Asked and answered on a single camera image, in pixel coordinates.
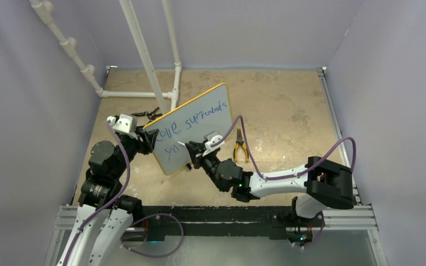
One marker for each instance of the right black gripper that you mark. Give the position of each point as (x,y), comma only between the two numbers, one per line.
(195,148)

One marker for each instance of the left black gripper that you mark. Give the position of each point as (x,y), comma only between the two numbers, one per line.
(147,143)

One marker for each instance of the yellow framed whiteboard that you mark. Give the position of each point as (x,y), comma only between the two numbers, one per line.
(191,121)

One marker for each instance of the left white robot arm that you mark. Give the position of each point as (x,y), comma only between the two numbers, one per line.
(104,213)

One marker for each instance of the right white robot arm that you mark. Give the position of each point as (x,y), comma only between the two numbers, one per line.
(320,183)

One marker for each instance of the black grey wire stripper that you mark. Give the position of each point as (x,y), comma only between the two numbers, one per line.
(151,115)

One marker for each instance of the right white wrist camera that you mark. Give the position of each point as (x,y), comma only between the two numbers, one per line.
(213,142)

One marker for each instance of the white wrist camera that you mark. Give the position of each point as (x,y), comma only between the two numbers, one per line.
(213,142)
(123,125)

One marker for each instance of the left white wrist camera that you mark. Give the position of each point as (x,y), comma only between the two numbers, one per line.
(123,125)

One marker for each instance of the yellow handled pliers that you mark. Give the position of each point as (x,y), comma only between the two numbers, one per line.
(240,144)

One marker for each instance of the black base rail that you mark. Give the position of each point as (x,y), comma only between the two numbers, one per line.
(219,221)

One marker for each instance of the white pvc pipe frame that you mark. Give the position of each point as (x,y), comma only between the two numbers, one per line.
(166,101)

